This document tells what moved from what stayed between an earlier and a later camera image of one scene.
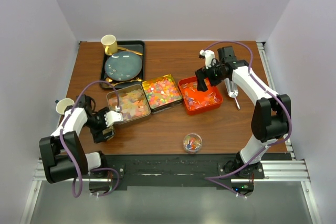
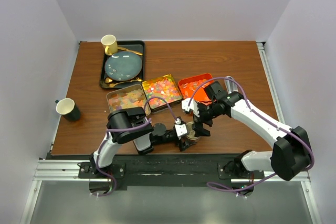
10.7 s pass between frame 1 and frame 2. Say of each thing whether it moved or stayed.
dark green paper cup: stayed
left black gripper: moved
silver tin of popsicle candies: stayed
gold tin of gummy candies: stayed
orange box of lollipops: stayed
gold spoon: stayed
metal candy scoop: stayed
